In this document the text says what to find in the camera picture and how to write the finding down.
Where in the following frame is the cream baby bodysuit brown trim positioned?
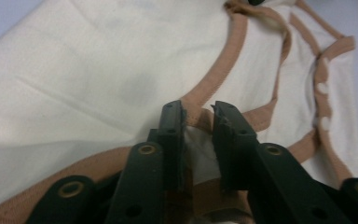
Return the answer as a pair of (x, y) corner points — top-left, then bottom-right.
(0, 0), (358, 224)

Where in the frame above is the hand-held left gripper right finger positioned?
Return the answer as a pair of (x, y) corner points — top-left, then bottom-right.
(210, 100), (261, 192)

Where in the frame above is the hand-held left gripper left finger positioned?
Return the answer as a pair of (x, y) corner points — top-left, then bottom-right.
(147, 100), (187, 192)

